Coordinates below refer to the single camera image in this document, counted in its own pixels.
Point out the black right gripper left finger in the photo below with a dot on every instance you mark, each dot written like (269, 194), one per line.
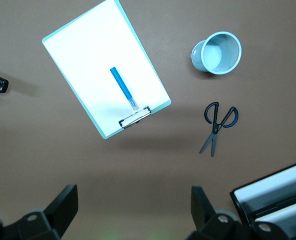
(50, 225)

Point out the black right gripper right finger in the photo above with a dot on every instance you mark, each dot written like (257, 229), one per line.
(208, 225)

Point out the blue marker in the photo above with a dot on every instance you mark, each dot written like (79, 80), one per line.
(121, 83)

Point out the black stacked document tray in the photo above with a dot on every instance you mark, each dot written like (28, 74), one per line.
(239, 207)

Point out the teal clipboard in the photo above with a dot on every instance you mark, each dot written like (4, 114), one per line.
(104, 135)

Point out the light blue mesh pen cup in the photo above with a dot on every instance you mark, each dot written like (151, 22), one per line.
(200, 57)

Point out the white paper sheet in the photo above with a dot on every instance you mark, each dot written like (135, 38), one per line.
(95, 50)

